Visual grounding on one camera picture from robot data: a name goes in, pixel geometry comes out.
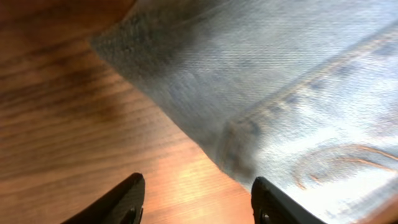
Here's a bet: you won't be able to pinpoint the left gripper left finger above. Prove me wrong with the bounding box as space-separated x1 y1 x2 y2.
62 173 145 224

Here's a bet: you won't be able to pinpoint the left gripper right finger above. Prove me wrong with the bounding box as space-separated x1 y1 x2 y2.
251 177 325 224

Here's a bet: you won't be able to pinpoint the light blue denim jeans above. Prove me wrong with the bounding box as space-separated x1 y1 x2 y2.
91 0 397 223

